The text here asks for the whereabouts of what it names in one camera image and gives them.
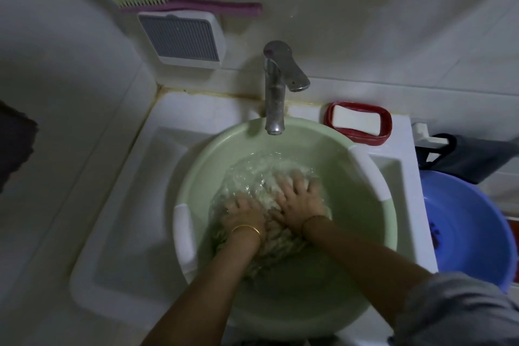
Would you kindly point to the person's left hand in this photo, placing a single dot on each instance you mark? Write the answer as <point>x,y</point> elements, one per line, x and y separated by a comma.
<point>243,218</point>

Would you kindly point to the person's right hand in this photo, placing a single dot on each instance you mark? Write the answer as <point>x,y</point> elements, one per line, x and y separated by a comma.
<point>300,204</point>

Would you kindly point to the cream leaf-patterned clothes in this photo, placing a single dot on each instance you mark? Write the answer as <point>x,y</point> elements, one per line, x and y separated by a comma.
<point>279,244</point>

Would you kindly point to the light green plastic basin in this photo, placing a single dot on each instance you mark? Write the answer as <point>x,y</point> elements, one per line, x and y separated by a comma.
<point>357,204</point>

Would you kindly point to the white soap bar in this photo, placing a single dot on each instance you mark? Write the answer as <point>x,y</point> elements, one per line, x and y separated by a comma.
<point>357,119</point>

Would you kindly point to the metal faucet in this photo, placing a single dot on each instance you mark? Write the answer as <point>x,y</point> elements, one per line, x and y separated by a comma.
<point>275,94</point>

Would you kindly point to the red soap dish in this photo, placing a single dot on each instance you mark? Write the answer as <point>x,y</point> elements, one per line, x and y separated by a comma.
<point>387,131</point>

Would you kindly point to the person's right forearm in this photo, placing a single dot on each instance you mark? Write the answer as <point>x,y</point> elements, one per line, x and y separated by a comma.
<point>365,268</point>

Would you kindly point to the person's left forearm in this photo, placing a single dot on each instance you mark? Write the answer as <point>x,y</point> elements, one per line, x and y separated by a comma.
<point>198,297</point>

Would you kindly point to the person's grey patterned shirt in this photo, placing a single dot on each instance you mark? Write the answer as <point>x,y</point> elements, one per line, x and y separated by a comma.
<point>458,309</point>

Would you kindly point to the gold bangle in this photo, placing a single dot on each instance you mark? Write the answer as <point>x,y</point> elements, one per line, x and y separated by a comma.
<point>245,229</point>

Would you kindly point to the white ceramic sink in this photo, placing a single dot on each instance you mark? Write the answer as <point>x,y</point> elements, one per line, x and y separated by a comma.
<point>129,204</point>

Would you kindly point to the blue plastic basin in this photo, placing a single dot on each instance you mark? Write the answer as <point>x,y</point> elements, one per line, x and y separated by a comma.
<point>470,232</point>

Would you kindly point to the dark grey cloth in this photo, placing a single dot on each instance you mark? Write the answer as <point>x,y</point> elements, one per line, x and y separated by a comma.
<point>478,159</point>

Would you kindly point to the dark purple towel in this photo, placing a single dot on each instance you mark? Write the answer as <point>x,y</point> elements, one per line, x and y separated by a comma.
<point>16,143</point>

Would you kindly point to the white wall box grey ribbed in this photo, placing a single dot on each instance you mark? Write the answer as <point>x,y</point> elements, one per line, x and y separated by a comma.
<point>180,37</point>

